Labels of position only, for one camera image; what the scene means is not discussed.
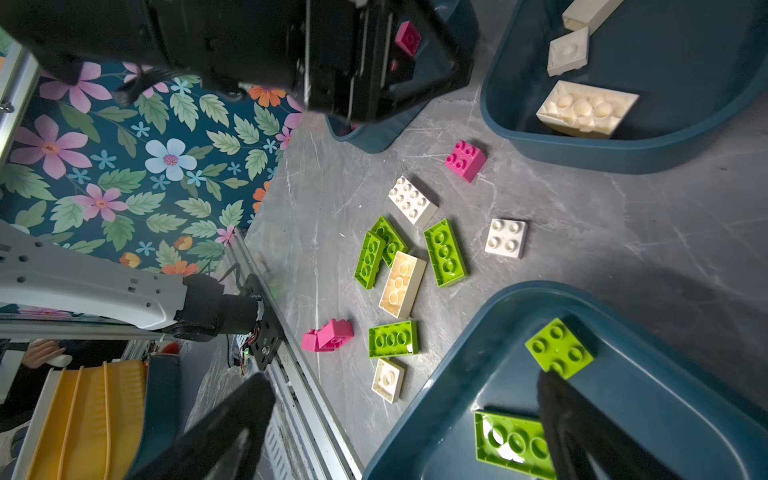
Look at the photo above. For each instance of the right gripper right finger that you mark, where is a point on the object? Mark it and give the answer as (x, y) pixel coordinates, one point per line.
(580, 437)

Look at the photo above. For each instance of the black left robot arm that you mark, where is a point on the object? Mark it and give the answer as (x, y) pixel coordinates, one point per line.
(147, 133)

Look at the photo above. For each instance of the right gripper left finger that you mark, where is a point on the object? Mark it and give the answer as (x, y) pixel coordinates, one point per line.
(232, 434)

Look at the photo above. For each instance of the green small square brick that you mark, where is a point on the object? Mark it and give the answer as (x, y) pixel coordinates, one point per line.
(556, 348)

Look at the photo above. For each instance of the white long brick bottom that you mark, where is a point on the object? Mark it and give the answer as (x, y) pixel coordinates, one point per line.
(585, 111)

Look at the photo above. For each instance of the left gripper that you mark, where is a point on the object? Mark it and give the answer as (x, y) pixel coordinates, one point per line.
(353, 70)

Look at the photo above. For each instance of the pink long brick bottom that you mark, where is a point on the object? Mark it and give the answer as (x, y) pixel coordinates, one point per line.
(332, 336)

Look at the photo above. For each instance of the white long brick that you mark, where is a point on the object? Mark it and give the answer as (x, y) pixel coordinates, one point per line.
(585, 111)
(412, 203)

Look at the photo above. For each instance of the cream long brick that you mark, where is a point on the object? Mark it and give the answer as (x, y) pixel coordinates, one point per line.
(402, 285)

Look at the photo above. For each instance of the green long brick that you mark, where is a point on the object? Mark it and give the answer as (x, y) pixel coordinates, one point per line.
(393, 340)
(515, 443)
(369, 260)
(444, 253)

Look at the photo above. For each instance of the pink small brick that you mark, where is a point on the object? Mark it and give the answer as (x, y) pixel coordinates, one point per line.
(408, 38)

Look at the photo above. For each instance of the right teal bin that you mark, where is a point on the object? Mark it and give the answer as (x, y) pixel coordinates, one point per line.
(691, 422)

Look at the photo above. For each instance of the white small brick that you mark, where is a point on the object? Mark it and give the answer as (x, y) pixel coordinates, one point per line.
(388, 379)
(568, 52)
(506, 237)

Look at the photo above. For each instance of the yellow ribbed panel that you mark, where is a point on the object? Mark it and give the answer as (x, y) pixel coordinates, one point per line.
(87, 425)

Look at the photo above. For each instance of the white long brick top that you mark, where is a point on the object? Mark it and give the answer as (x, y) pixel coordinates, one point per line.
(412, 203)

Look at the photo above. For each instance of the white square brick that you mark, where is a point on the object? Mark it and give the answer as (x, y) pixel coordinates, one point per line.
(590, 14)

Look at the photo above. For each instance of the middle teal bin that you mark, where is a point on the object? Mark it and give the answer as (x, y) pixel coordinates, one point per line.
(693, 65)

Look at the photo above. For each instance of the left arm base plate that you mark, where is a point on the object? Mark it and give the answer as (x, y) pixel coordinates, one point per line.
(261, 345)

